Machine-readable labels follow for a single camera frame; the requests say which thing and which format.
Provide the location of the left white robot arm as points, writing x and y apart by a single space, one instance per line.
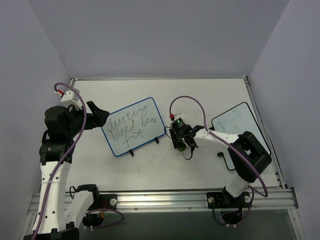
53 220

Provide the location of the green whiteboard eraser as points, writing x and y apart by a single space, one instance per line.
182 148

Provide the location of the aluminium mounting rail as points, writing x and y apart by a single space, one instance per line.
195 200

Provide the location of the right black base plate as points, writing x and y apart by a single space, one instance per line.
224 200

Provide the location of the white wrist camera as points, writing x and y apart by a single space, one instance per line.
176 116
69 98

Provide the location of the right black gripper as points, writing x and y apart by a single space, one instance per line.
178 139

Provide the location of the black framed whiteboard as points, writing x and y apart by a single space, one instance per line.
238 120

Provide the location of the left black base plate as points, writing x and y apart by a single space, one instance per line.
107 201

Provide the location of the black whiteboard foot right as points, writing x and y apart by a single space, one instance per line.
156 140

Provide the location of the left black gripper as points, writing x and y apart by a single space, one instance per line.
88 120

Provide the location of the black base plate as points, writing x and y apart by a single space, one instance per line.
107 201
224 200

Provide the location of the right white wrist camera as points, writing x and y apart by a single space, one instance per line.
176 116

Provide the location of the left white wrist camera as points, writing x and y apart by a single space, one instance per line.
69 98

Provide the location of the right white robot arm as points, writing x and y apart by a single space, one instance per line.
249 157

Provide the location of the blue framed whiteboard with writing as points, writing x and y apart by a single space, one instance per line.
133 126

